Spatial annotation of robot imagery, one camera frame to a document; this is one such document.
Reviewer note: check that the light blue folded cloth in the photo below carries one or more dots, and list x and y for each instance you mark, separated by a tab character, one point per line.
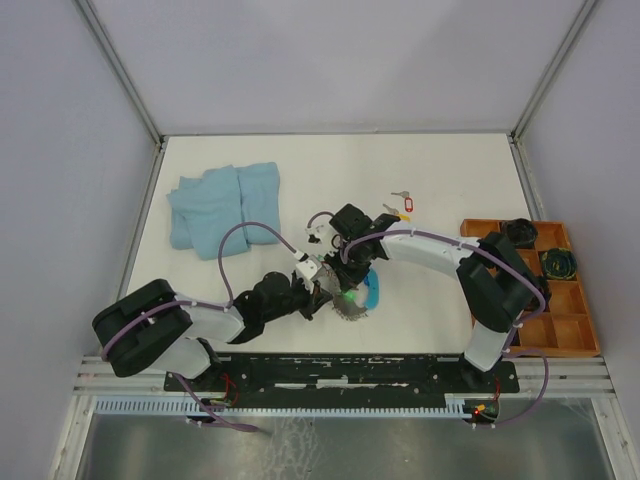
217	211

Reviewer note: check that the orange compartment tray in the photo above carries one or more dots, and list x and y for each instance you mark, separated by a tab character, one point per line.
565	328

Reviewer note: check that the metal key organizer blue handle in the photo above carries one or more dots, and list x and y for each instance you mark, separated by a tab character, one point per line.
367	295

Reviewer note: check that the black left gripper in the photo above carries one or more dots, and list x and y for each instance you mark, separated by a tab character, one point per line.
314	300

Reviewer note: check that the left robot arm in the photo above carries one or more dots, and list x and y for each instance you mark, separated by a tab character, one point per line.
157	328

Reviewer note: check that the key green tag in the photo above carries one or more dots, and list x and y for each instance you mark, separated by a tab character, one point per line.
349	296

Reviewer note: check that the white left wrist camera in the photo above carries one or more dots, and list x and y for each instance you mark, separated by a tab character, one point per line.
307	268

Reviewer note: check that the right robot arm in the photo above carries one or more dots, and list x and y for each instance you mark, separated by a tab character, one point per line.
501	291

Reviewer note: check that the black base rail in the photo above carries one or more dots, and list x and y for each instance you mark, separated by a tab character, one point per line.
430	373

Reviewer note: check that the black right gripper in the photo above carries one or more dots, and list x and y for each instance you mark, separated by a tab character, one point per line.
349	279

